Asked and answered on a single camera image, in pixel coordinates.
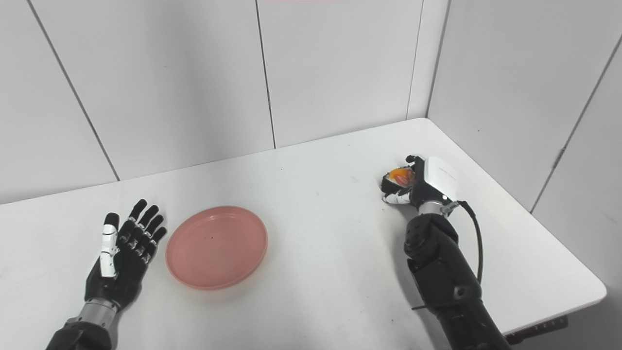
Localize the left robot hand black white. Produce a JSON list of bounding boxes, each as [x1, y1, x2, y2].
[[84, 199, 168, 312]]

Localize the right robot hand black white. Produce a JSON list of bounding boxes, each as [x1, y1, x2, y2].
[[382, 155, 461, 210]]

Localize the chocolate cake slice with fruit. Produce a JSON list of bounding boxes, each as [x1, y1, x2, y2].
[[381, 167, 416, 196]]

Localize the pink round plate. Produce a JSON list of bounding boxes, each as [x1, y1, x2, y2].
[[165, 206, 269, 291]]

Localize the black cable at right wrist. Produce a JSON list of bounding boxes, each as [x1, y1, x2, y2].
[[442, 200, 484, 285]]

